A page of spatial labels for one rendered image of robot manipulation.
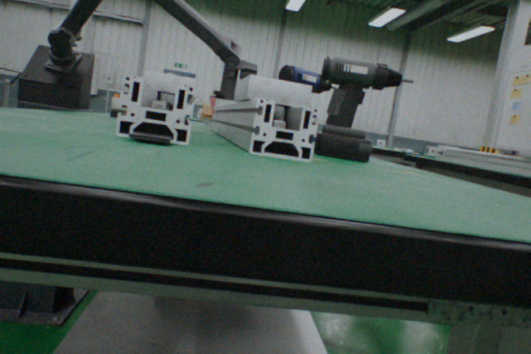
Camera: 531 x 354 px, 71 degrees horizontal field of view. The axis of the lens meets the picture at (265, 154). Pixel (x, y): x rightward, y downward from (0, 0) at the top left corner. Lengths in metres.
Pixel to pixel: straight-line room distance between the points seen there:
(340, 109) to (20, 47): 13.34
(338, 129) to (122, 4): 12.51
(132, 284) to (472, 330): 0.30
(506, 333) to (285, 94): 0.44
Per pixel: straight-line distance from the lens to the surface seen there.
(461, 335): 0.43
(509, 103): 4.38
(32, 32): 13.88
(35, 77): 1.59
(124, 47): 12.87
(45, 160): 0.29
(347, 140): 0.82
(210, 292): 0.33
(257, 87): 0.64
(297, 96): 0.65
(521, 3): 9.54
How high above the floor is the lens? 0.83
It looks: 4 degrees down
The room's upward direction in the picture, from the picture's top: 9 degrees clockwise
